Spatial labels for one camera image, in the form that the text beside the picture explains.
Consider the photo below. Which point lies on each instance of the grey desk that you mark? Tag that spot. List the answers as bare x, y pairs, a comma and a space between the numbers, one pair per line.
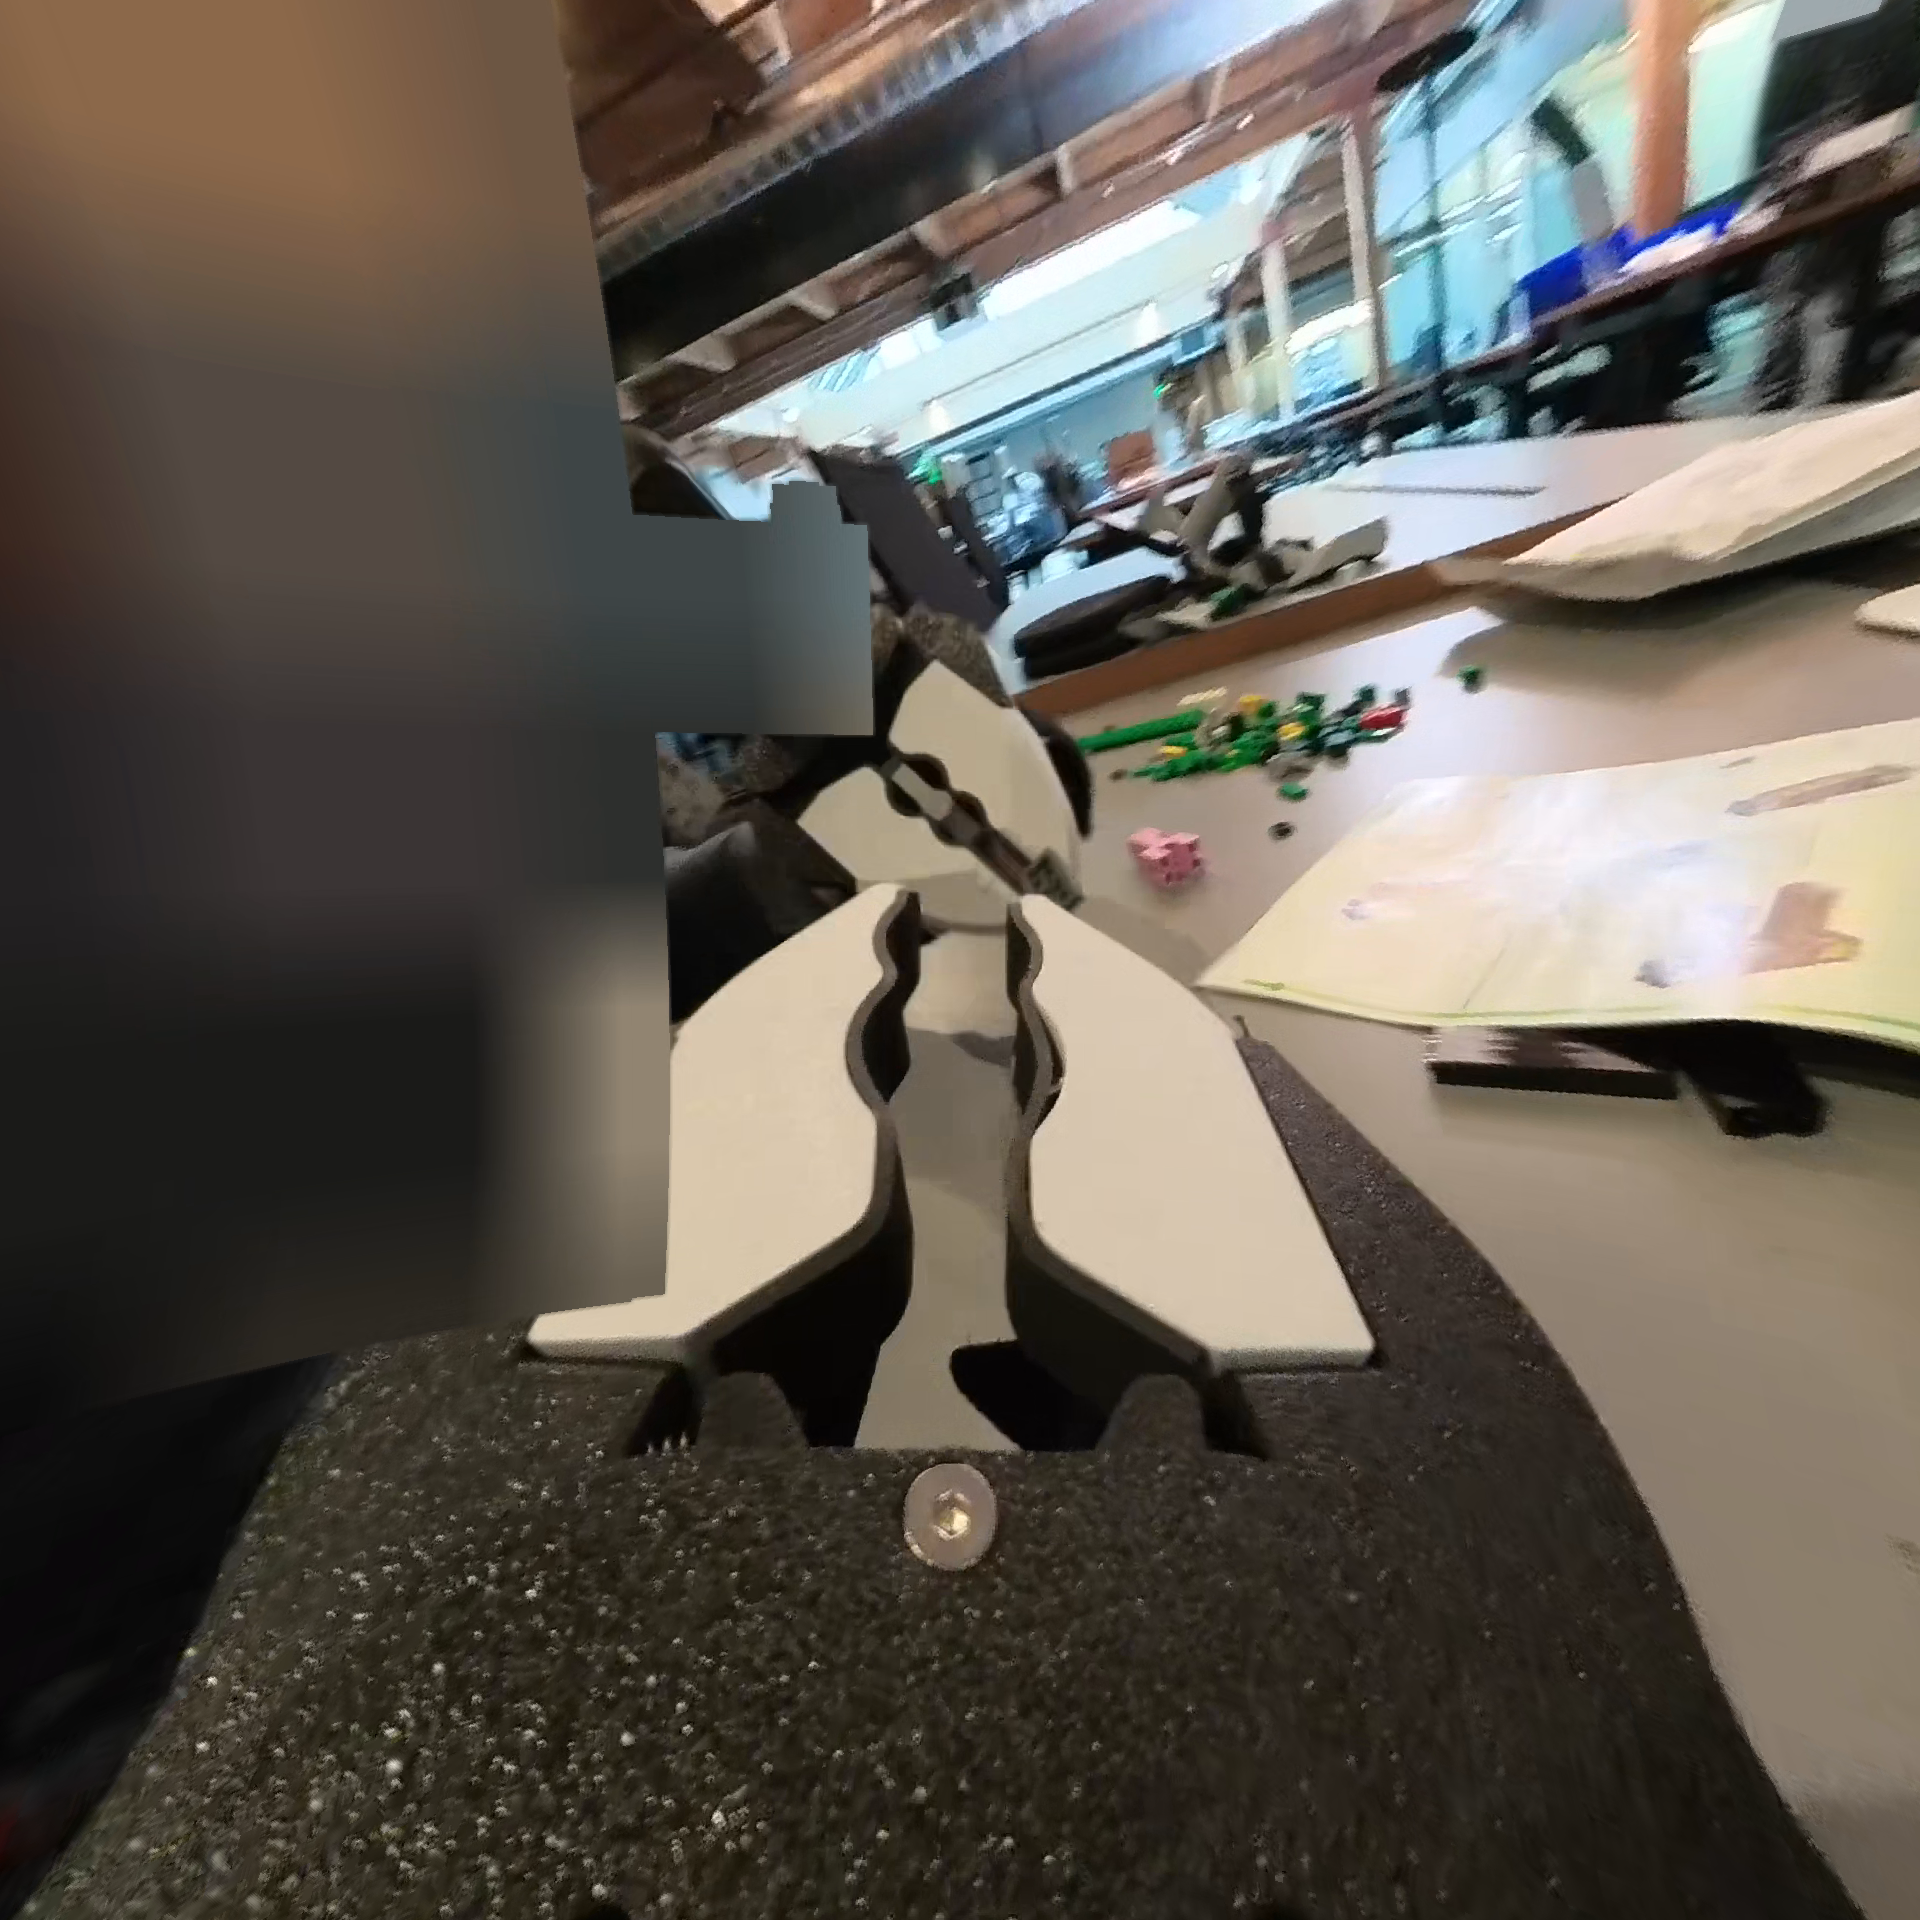
1574, 1275

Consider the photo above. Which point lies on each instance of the long black brick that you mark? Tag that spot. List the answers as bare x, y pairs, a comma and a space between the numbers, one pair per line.
1762, 1089
1545, 1066

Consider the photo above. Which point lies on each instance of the instruction booklet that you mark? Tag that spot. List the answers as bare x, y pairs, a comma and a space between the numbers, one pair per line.
1574, 900

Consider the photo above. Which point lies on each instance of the blue bin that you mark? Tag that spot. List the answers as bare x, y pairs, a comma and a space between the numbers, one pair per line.
1588, 264

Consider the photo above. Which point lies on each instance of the white rounded board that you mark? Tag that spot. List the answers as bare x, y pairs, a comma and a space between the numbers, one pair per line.
1892, 614

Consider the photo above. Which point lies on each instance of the pile of small green bricks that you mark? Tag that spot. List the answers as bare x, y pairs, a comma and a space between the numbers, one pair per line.
1243, 744

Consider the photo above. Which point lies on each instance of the black zipped case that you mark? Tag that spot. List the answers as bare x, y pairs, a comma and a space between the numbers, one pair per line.
1096, 622

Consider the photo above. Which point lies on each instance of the white desk with wooden edge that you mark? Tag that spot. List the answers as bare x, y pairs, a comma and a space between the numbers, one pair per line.
1574, 465

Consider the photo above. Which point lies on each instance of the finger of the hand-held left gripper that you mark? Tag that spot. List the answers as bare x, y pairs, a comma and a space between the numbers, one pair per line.
984, 735
901, 849

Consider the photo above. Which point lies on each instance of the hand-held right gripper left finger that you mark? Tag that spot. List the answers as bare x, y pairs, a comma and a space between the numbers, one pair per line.
780, 1140

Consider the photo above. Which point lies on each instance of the pink brick figure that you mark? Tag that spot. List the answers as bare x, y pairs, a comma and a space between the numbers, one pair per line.
1166, 856

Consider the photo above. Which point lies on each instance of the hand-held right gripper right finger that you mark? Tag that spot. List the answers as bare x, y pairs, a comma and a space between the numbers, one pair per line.
1184, 1170

